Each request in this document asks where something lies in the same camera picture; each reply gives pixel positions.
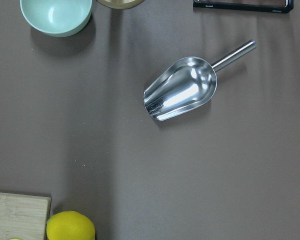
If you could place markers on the steel scoop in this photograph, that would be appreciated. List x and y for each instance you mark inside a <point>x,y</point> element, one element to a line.
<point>187,84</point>

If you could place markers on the wooden cup tree stand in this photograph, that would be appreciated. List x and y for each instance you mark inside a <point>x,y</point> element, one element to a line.
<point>120,4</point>

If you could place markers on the yellow lemon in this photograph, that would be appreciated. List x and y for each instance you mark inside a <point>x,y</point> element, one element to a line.
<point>70,225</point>

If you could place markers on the mint green bowl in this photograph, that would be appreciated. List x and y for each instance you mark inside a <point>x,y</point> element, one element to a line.
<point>57,18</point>

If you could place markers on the bamboo cutting board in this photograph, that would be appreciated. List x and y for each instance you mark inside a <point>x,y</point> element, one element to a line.
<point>23,216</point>

